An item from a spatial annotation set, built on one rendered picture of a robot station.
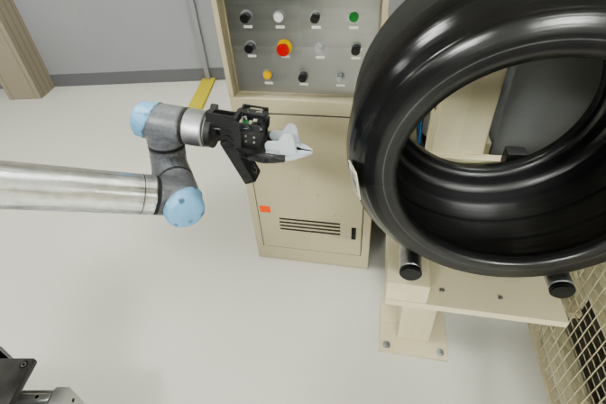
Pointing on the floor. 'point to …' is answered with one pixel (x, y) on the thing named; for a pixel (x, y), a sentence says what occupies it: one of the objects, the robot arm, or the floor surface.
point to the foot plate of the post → (437, 350)
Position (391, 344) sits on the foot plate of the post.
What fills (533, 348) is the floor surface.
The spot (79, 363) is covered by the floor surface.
